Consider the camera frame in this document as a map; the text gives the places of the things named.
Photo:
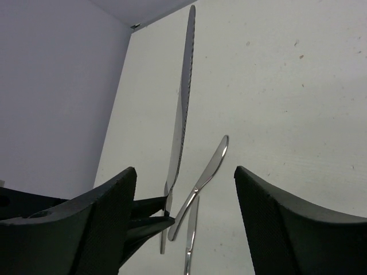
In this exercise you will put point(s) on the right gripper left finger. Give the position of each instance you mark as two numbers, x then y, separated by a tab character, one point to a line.
83	235

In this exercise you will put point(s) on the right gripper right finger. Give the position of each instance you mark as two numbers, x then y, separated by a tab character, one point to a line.
289	235

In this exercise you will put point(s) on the thin silver knife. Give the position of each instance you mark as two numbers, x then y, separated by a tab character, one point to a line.
192	226

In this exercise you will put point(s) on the small silver butter knife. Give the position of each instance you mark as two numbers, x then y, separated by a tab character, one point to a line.
208	173

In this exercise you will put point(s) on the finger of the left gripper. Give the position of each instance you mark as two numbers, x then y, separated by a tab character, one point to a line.
140	231
145	208

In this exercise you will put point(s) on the long serrated silver knife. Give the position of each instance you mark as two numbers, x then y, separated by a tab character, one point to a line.
181	112

